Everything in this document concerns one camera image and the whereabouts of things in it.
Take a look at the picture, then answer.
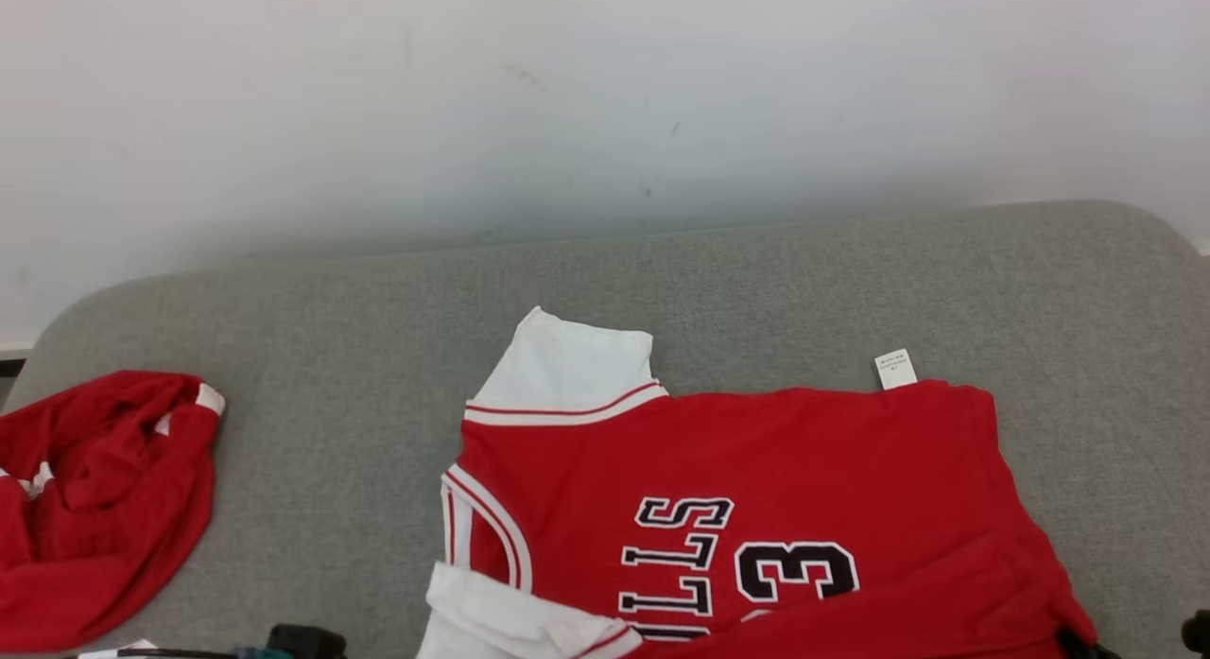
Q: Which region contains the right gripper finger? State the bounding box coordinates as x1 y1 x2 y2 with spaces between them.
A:
1057 629 1122 659

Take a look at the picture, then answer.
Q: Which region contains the red shorts white trim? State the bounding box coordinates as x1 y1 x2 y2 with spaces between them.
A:
0 371 228 653

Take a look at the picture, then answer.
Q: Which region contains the red Bulls basketball jersey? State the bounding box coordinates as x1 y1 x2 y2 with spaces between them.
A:
416 306 1102 659

